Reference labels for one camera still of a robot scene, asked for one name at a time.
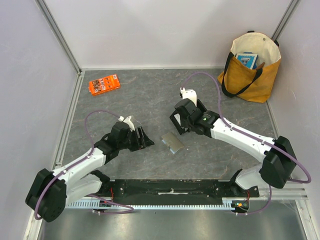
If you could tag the yellow canvas tote bag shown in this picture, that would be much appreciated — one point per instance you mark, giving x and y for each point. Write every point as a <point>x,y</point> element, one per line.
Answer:
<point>253,85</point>

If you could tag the beige leather card holder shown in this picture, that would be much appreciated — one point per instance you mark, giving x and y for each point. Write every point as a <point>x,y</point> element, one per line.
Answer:
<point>172,142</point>

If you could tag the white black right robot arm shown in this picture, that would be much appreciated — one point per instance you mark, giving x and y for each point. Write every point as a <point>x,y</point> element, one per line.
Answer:
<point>274,166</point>

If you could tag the orange card box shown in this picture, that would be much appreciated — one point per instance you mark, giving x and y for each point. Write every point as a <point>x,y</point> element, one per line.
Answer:
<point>104,84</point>

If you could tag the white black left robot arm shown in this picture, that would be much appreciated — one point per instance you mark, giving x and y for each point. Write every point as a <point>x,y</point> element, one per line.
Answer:
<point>52,190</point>

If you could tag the black card tray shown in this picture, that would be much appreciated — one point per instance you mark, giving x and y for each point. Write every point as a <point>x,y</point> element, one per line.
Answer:
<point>190,116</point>

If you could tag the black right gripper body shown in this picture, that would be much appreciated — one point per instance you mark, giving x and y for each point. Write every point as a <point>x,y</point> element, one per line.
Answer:
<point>178,121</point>

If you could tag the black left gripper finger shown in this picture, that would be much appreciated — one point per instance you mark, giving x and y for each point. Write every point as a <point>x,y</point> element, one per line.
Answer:
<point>145,140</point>
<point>140,137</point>

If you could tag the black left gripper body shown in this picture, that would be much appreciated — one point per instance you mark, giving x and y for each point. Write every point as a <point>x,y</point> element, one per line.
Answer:
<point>130,142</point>

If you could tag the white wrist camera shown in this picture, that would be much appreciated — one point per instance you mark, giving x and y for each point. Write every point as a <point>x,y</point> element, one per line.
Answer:
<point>188,94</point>
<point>131,121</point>

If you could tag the blue book in bag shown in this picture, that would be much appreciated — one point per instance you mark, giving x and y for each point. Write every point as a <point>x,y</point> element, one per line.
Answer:
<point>248,59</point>

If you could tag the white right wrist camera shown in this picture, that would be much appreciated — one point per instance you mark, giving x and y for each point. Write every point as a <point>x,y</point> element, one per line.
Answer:
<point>188,94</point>

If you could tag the white card stack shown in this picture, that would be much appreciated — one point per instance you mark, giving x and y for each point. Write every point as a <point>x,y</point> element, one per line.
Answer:
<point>177,117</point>

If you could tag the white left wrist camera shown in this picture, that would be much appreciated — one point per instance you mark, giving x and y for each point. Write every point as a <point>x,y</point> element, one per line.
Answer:
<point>131,121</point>

